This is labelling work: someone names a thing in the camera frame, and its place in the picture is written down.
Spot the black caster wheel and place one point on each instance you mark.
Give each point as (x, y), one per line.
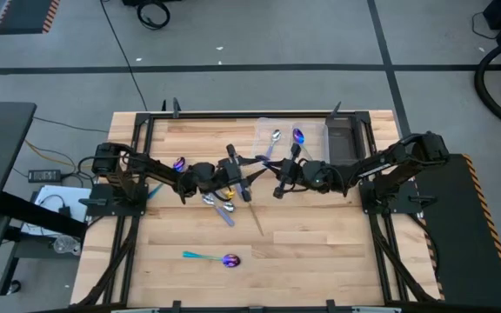
(14, 287)

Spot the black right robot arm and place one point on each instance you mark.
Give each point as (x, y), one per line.
(389, 158)

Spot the white paper sheet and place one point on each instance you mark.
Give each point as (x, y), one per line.
(50, 195)

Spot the gold cutlery piece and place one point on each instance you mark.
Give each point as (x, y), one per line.
(257, 219)

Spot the black aluminium table frame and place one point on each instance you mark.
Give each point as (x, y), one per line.
(250, 115)

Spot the large black hazard-striped mat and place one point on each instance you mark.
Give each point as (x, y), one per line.
(463, 239)

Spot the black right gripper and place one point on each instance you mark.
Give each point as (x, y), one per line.
(294, 171)

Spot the clear plastic bin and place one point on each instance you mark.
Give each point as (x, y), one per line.
(261, 130)
(318, 135)

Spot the dark grey plastic bin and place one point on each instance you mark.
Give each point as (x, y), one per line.
(342, 139)

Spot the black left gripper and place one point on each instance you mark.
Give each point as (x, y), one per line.
(233, 169)

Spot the black power adapter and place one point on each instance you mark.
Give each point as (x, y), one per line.
(44, 175)

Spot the small black hazard-striped mat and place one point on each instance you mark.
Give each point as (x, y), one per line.
(24, 15)

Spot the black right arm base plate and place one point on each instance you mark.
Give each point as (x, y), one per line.
(400, 200)

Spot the yellow tag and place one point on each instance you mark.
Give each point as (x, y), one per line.
(230, 194)

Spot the iridescent blue purple spoon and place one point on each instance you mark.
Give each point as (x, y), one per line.
(298, 136)
(231, 260)
(179, 164)

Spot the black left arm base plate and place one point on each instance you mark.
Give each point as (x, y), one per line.
(102, 204)

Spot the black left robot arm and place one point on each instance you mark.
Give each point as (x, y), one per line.
(155, 167)

